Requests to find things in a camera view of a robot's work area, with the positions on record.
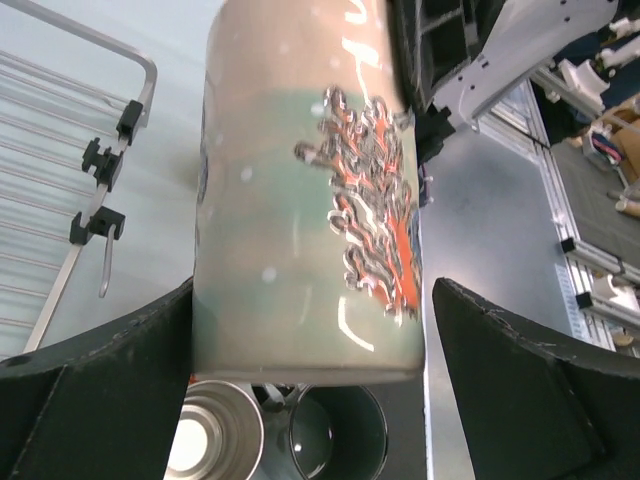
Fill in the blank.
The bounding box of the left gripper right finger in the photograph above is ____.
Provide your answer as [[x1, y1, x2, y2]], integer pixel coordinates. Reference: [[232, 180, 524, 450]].
[[432, 278, 639, 479]]

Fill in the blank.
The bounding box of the metal wire dish rack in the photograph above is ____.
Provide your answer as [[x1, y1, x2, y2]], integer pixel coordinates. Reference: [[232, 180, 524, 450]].
[[1, 1, 158, 359]]

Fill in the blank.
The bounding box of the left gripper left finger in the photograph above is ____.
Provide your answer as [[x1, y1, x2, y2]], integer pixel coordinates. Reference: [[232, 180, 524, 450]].
[[1, 281, 192, 480]]

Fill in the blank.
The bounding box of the stainless steel cup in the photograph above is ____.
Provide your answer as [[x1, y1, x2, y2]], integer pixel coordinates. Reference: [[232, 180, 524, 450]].
[[164, 380, 265, 480]]

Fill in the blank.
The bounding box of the dark green mug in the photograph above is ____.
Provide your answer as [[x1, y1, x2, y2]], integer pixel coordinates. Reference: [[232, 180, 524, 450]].
[[254, 385, 388, 480]]

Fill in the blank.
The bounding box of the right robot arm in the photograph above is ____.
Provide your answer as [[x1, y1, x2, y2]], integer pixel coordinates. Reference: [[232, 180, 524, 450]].
[[390, 1, 623, 163]]

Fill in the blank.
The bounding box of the beige mug coral print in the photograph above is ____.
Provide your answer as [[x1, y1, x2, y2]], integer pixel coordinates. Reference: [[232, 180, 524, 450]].
[[192, 1, 425, 385]]

